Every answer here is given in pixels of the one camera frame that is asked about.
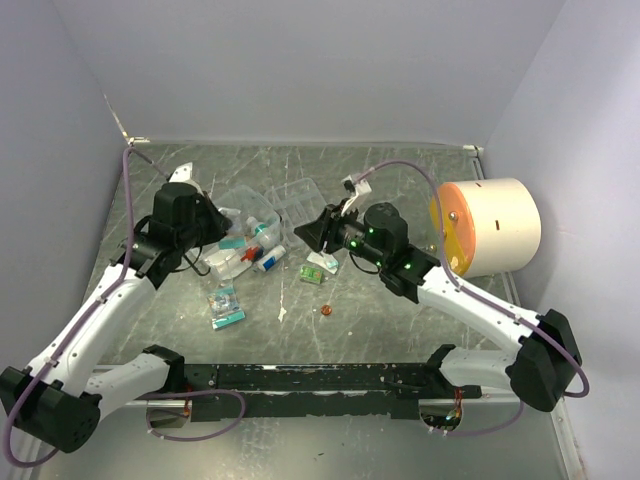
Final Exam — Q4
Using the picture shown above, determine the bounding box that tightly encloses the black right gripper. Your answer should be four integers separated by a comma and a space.
295, 198, 387, 268

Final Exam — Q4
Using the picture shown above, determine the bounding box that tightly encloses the clear bandage bag teal header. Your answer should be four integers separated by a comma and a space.
218, 235, 250, 250

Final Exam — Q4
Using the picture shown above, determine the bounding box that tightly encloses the clear plastic medicine box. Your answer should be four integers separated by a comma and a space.
201, 185, 281, 281

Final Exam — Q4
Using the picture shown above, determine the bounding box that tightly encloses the brown syrup bottle orange cap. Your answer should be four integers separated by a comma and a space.
241, 246, 263, 264

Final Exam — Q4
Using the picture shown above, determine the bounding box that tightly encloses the white gauze dressing packet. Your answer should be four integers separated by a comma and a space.
205, 249, 251, 280

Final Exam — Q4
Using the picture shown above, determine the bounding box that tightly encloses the white plastic medicine bottle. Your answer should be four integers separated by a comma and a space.
246, 216, 279, 250

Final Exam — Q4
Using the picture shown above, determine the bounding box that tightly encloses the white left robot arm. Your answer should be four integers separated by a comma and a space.
1, 180, 231, 453

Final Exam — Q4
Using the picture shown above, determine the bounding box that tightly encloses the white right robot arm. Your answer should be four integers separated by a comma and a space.
294, 203, 582, 412

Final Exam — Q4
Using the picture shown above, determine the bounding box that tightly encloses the white swab packet lower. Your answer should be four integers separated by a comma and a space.
306, 252, 327, 268

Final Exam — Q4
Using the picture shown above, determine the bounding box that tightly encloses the white teal swab packet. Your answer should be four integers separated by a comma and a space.
319, 252, 340, 274

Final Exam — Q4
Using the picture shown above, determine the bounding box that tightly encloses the clear divider tray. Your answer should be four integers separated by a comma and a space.
265, 178, 326, 249

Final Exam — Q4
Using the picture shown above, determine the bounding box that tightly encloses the green ointment sachet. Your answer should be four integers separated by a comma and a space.
299, 265, 324, 285

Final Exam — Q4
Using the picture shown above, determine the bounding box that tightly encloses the round pastel drawer cabinet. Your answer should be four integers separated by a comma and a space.
430, 178, 541, 278

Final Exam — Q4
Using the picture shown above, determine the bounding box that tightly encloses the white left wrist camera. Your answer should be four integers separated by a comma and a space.
168, 162, 201, 192

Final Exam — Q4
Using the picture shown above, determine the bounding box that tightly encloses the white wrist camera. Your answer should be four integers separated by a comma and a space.
341, 175, 372, 217
168, 162, 201, 192

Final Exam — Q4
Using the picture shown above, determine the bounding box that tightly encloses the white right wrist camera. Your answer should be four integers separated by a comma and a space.
341, 175, 372, 217

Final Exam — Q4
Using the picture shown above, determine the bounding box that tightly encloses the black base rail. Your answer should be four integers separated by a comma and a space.
124, 343, 484, 424

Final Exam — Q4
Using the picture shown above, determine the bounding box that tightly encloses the aluminium frame rail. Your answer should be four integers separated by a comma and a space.
89, 363, 565, 407

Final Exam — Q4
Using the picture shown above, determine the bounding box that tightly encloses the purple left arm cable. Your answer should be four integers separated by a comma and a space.
2, 145, 248, 469

